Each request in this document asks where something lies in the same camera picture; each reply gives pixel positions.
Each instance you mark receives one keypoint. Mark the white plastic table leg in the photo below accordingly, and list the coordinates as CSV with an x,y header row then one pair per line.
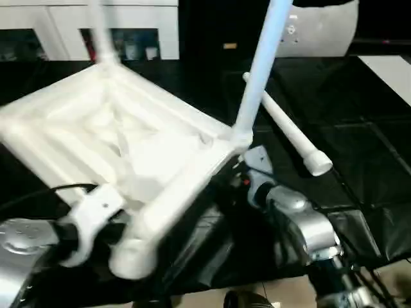
x,y
260,64
104,35
289,128

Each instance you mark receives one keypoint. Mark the white plastic table top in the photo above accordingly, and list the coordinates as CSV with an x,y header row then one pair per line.
x,y
112,134

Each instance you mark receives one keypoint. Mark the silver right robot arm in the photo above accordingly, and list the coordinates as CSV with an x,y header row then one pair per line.
x,y
308,224

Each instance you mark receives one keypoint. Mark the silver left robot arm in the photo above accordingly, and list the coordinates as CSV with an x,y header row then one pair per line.
x,y
22,244

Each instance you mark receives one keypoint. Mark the black right robot foot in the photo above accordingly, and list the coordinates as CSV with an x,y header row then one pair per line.
x,y
247,300

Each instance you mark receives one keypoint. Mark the black work mat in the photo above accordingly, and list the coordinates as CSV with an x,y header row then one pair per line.
x,y
353,128

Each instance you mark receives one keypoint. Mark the small white box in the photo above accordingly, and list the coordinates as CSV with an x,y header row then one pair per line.
x,y
150,54

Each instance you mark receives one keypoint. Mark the black box with gold label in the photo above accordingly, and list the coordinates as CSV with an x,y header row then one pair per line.
x,y
218,25

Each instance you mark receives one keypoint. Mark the red box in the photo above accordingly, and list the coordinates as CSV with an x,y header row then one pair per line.
x,y
90,45

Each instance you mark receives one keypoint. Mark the black device with red light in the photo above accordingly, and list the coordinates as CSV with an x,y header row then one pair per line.
x,y
382,46

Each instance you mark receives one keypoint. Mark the white cabinet with glass doors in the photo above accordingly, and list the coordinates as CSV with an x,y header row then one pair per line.
x,y
64,19

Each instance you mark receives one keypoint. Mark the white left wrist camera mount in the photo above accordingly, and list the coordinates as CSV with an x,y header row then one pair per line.
x,y
96,205

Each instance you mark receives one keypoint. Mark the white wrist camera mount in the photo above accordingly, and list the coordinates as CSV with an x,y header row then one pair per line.
x,y
96,205
258,160

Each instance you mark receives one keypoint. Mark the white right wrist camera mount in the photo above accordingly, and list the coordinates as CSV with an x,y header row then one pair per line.
x,y
258,160

